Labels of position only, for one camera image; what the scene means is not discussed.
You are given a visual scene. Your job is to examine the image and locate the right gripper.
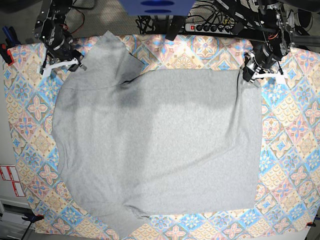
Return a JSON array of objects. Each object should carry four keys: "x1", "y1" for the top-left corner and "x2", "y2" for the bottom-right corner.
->
[{"x1": 39, "y1": 29, "x2": 87, "y2": 76}]

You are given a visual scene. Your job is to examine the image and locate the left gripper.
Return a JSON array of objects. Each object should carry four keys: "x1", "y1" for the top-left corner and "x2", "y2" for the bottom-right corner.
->
[{"x1": 246, "y1": 43, "x2": 283, "y2": 75}]

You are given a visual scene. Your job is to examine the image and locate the grey T-shirt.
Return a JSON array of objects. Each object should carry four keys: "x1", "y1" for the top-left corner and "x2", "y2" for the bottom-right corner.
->
[{"x1": 51, "y1": 32, "x2": 262, "y2": 238}]

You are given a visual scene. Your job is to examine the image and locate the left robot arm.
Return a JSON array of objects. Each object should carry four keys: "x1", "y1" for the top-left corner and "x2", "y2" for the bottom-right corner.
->
[{"x1": 243, "y1": 0, "x2": 293, "y2": 78}]

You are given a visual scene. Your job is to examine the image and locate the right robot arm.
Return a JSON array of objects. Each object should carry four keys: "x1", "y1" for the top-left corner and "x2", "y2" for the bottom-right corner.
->
[{"x1": 34, "y1": 0, "x2": 87, "y2": 78}]

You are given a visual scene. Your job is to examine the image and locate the red black clamp upper left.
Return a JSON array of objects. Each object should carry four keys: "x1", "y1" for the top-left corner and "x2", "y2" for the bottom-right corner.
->
[{"x1": 0, "y1": 26, "x2": 14, "y2": 66}]

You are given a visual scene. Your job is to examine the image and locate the black power strip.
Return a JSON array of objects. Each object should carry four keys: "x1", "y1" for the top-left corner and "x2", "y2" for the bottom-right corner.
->
[{"x1": 184, "y1": 23, "x2": 232, "y2": 35}]

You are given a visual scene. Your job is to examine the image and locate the blue box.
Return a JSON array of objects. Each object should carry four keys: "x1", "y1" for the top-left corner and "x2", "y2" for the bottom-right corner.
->
[{"x1": 119, "y1": 0, "x2": 196, "y2": 16}]

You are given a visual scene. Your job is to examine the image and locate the red white labels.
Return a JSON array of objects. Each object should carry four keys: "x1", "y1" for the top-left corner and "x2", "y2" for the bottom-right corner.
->
[{"x1": 0, "y1": 164, "x2": 25, "y2": 198}]

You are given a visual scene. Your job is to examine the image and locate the black clamp lower left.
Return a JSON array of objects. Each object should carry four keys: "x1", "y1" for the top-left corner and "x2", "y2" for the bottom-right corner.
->
[{"x1": 21, "y1": 213, "x2": 44, "y2": 224}]

